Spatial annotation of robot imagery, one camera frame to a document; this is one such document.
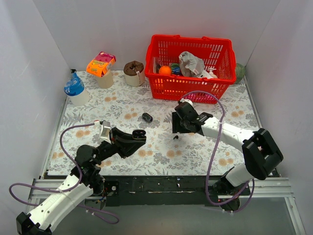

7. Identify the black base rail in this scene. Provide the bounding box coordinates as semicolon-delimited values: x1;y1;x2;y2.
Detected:
85;176;212;209

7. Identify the red plastic shopping basket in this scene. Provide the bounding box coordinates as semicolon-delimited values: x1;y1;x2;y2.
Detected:
145;35;236;104

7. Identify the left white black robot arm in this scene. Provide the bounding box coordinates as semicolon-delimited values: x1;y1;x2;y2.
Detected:
16;122;147;235

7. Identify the brown topped paper cup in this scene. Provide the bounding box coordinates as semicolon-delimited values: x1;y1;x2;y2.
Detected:
123;61;145;87

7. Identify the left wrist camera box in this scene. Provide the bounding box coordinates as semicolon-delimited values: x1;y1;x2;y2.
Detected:
94;120;111;143

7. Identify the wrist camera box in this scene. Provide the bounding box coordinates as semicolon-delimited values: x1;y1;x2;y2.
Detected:
178;98;193;106
94;120;111;143

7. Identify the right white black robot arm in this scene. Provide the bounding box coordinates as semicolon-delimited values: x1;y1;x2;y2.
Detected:
172;101;284;195

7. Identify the white pump bottle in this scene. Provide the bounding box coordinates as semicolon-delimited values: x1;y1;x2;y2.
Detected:
196;68;218;79

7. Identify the blue wrapper on white cup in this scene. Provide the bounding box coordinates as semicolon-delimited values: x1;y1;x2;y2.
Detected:
64;72;85;96

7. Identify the black taped earbud charging case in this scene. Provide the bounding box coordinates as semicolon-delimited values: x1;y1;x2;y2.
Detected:
141;113;153;123

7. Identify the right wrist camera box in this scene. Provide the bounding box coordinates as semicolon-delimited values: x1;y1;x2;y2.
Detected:
178;98;193;106

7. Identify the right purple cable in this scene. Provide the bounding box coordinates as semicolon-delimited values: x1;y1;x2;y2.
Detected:
179;91;255;212

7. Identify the orange pink snack box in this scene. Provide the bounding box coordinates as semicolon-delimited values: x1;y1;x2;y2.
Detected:
86;51;116;77

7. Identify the green blue packet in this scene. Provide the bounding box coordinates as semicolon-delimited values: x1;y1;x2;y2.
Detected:
170;63;181;75

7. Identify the glossy black gold-trimmed case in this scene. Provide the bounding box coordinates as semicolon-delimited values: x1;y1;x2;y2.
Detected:
132;129;146;140

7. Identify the floral patterned table mat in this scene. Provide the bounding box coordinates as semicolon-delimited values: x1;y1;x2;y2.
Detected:
47;70;273;176

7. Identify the green ball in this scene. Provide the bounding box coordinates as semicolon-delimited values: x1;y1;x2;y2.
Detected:
234;63;246;84

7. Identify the white cup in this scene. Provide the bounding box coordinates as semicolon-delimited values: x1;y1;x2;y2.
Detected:
67;88;90;107

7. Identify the beige cup under snack box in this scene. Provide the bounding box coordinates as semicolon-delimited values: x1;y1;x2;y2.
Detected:
95;70;114;89

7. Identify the orange fruit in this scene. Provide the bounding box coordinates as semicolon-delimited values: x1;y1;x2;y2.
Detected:
158;66;172;75

